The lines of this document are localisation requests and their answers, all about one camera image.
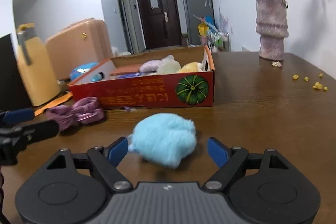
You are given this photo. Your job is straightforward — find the white item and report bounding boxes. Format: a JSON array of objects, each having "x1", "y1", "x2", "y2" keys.
[{"x1": 156, "y1": 55, "x2": 182, "y2": 75}]

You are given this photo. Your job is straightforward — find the blue fluffy puff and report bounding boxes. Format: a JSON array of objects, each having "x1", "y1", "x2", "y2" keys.
[{"x1": 128, "y1": 113, "x2": 197, "y2": 169}]

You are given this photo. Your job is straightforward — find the purple satin scrunchie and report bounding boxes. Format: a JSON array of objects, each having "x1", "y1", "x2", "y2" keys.
[{"x1": 46, "y1": 97, "x2": 105, "y2": 132}]

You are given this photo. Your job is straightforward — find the orange shoehorn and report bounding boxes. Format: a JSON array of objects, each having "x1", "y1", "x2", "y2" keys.
[{"x1": 34, "y1": 92, "x2": 73, "y2": 116}]

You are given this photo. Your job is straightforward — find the blue wet wipes pack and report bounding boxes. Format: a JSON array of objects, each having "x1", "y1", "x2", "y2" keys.
[{"x1": 70, "y1": 63, "x2": 97, "y2": 81}]

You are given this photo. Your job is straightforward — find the pink suitcase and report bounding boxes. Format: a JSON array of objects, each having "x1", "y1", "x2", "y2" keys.
[{"x1": 45, "y1": 18, "x2": 113, "y2": 80}]

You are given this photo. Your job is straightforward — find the yellow bucket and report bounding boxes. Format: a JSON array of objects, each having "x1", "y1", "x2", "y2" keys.
[{"x1": 198, "y1": 22, "x2": 209, "y2": 36}]

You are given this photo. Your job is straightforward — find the fallen petal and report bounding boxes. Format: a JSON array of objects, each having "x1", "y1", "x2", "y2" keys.
[{"x1": 272, "y1": 61, "x2": 282, "y2": 68}]

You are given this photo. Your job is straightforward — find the grey refrigerator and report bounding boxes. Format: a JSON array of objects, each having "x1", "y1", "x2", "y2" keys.
[{"x1": 179, "y1": 0, "x2": 215, "y2": 46}]

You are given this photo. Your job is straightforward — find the yellow soft item in box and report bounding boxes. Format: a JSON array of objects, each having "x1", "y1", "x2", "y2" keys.
[{"x1": 177, "y1": 62, "x2": 203, "y2": 73}]

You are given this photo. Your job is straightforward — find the fluffy lilac headband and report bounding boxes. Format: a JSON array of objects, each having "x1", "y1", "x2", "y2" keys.
[{"x1": 139, "y1": 60, "x2": 161, "y2": 73}]

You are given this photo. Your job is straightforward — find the black paper bag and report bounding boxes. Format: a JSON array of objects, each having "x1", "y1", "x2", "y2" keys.
[{"x1": 0, "y1": 34, "x2": 32, "y2": 111}]

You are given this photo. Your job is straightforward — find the yellow crumbs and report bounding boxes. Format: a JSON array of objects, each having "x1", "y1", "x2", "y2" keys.
[{"x1": 291, "y1": 72, "x2": 329, "y2": 92}]

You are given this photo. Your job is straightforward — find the pink textured vase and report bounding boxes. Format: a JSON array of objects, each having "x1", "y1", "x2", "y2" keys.
[{"x1": 256, "y1": 0, "x2": 289, "y2": 61}]

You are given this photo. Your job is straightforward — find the dark brown door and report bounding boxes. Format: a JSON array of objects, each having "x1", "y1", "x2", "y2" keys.
[{"x1": 137, "y1": 0, "x2": 182, "y2": 50}]

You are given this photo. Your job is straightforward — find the red cardboard box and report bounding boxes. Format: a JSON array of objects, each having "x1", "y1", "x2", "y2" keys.
[{"x1": 68, "y1": 46, "x2": 215, "y2": 109}]

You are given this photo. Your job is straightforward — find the yellow thermos jug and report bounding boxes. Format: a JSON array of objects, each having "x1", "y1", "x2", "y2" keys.
[{"x1": 17, "y1": 23, "x2": 61, "y2": 106}]

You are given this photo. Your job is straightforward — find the blue tissue pack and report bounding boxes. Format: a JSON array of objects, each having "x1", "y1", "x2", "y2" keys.
[{"x1": 117, "y1": 72, "x2": 145, "y2": 79}]

